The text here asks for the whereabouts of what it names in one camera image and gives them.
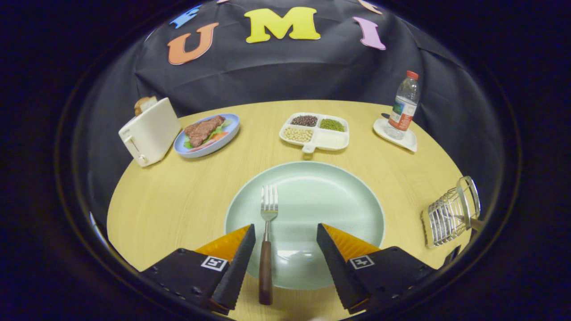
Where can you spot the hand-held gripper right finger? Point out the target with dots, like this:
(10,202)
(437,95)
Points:
(339,272)

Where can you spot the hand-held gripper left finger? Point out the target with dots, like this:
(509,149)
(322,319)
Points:
(238,267)

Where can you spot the pale green plate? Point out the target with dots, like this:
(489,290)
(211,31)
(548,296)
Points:
(321,196)

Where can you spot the white divided dish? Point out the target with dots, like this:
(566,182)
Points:
(332,140)

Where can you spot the green and orange vegetable garnish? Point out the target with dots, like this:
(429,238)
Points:
(218,135)

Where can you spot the blue plate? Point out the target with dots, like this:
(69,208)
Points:
(230,133)

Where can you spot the brown steak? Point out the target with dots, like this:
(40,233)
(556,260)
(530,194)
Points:
(203,130)

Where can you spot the yellow soybeans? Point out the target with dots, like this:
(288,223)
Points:
(298,134)

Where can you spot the white square coaster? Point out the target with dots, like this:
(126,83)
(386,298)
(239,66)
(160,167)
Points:
(403,143)

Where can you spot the green mung beans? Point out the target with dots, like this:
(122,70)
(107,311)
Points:
(332,125)

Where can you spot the dark red beans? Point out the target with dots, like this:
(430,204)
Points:
(304,121)

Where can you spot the cream toaster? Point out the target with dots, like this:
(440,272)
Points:
(149,131)

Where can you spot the clear bottle with red cap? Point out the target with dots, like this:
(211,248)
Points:
(403,111)

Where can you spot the toasted bread slice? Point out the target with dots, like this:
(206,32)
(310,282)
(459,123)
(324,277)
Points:
(143,104)

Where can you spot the black backdrop cloth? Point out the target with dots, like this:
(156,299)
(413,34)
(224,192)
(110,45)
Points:
(285,71)

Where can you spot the black table edge bracket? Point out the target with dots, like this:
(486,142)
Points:
(453,256)

